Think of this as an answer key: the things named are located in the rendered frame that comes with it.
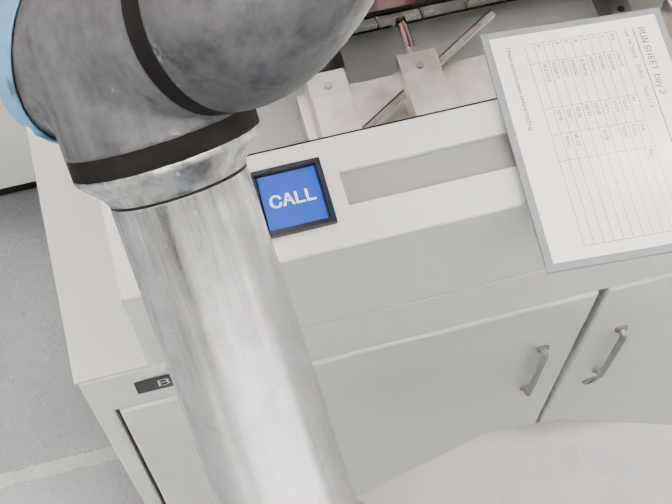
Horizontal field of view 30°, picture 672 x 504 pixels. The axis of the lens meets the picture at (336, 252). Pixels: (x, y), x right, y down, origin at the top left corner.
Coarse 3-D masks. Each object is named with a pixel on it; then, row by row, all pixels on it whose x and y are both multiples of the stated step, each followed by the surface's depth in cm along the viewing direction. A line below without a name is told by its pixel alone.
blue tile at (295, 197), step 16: (272, 176) 95; (288, 176) 95; (304, 176) 95; (272, 192) 94; (288, 192) 94; (304, 192) 94; (320, 192) 94; (272, 208) 93; (288, 208) 93; (304, 208) 93; (320, 208) 93; (272, 224) 93; (288, 224) 93
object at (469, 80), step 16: (448, 64) 109; (464, 64) 109; (480, 64) 109; (368, 80) 108; (384, 80) 108; (448, 80) 108; (464, 80) 108; (480, 80) 108; (304, 96) 107; (352, 96) 107; (368, 96) 107; (384, 96) 107; (464, 96) 107; (480, 96) 107; (304, 112) 107; (368, 112) 107; (400, 112) 107; (304, 128) 107
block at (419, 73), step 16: (432, 48) 106; (400, 64) 105; (416, 64) 105; (432, 64) 105; (400, 80) 106; (416, 80) 105; (432, 80) 105; (416, 96) 104; (432, 96) 104; (448, 96) 104; (416, 112) 103
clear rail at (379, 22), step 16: (448, 0) 109; (480, 0) 109; (496, 0) 109; (512, 0) 110; (368, 16) 108; (384, 16) 108; (400, 16) 108; (416, 16) 108; (432, 16) 109; (368, 32) 108
